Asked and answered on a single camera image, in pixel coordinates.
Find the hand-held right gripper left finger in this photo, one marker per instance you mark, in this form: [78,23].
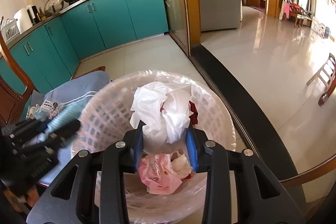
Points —
[138,150]

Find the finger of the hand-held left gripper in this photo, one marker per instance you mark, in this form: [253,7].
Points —
[23,129]
[65,130]

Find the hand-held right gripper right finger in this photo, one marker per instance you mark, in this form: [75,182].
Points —
[191,150]

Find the white paper wrapper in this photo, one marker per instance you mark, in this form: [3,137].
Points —
[181,163]

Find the light blue packet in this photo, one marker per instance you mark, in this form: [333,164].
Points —
[63,113]

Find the pink plastic bag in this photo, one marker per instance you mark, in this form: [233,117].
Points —
[160,176]

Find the red paper packet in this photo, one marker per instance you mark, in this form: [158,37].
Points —
[194,113]

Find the white plastic bag red print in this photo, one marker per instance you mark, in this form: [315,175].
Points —
[162,119]

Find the white lined waste basket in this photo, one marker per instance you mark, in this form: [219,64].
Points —
[105,113]

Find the carved wooden chair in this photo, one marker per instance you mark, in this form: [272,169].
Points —
[13,98]

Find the blue striped table cloth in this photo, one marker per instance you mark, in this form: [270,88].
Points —
[78,85]

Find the white dish rack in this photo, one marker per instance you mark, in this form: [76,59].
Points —
[10,28]

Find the white countertop appliance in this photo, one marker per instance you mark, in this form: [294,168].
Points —
[22,19]

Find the dark sauce bottles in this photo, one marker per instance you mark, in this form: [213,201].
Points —
[40,14]

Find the teal kitchen base cabinets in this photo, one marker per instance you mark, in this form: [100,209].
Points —
[105,16]

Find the round steel lid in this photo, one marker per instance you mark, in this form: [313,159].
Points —
[53,5]

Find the wooden framed glass door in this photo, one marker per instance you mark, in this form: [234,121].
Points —
[178,3]

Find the wooden slatted chair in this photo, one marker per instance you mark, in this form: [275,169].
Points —
[326,74]

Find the distant wooden chairs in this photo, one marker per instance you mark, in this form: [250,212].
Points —
[296,11]

